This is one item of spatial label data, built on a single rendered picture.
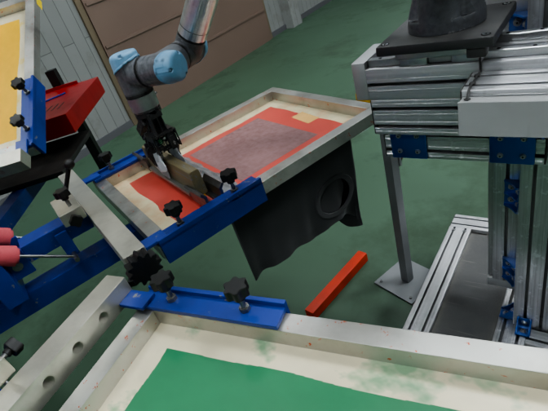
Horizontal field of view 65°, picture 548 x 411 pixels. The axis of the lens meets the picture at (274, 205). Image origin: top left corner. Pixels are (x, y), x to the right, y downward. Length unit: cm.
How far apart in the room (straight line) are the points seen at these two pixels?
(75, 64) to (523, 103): 477
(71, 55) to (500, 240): 458
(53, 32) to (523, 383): 497
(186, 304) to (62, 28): 459
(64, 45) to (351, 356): 480
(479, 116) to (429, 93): 17
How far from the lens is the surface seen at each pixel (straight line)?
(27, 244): 123
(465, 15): 97
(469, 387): 67
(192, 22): 115
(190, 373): 78
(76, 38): 528
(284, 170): 114
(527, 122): 87
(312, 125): 143
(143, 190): 141
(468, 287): 181
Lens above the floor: 152
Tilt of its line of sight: 32 degrees down
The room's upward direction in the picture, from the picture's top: 18 degrees counter-clockwise
